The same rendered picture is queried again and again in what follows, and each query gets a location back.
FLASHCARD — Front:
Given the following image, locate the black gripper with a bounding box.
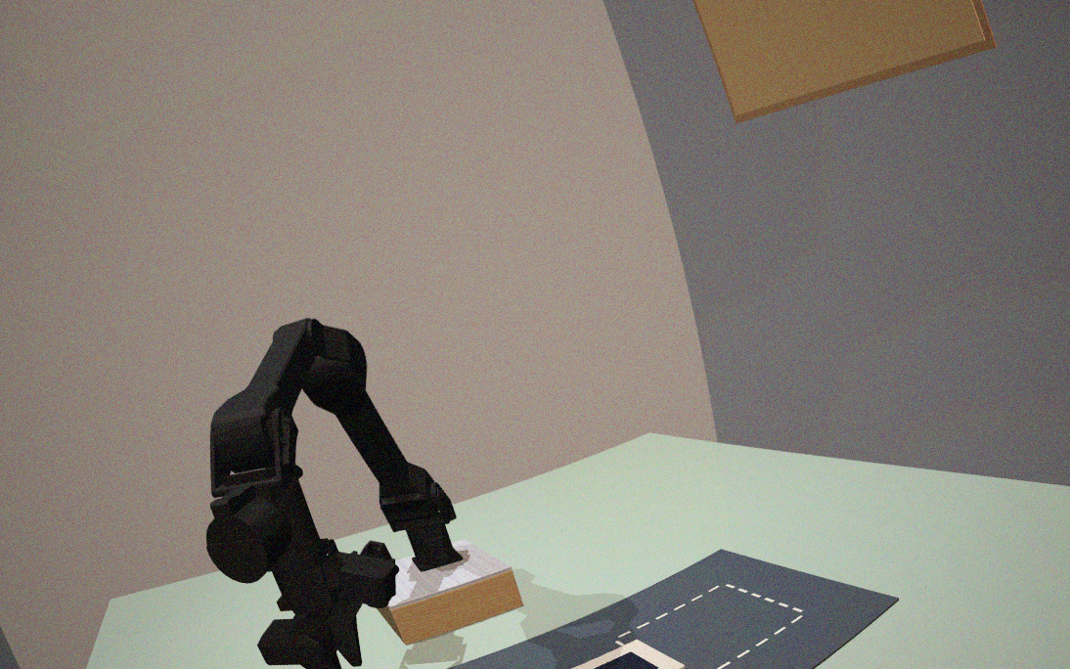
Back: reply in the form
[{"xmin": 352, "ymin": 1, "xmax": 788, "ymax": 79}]
[{"xmin": 257, "ymin": 534, "xmax": 362, "ymax": 669}]

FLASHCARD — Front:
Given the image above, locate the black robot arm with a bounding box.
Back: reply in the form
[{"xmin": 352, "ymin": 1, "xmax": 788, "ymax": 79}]
[{"xmin": 207, "ymin": 318, "xmax": 463, "ymax": 608}]

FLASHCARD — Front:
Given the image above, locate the cream rectangular tile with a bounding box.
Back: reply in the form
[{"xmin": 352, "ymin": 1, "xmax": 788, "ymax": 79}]
[{"xmin": 572, "ymin": 640, "xmax": 686, "ymax": 669}]

